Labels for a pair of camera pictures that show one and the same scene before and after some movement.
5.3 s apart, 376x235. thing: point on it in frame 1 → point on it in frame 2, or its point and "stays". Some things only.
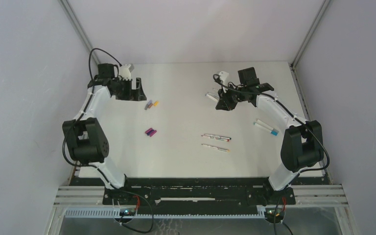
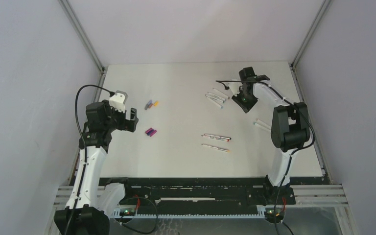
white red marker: (217, 137) stays
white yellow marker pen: (216, 148) stays
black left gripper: (134, 95) → (126, 125)
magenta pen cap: (152, 133) stays
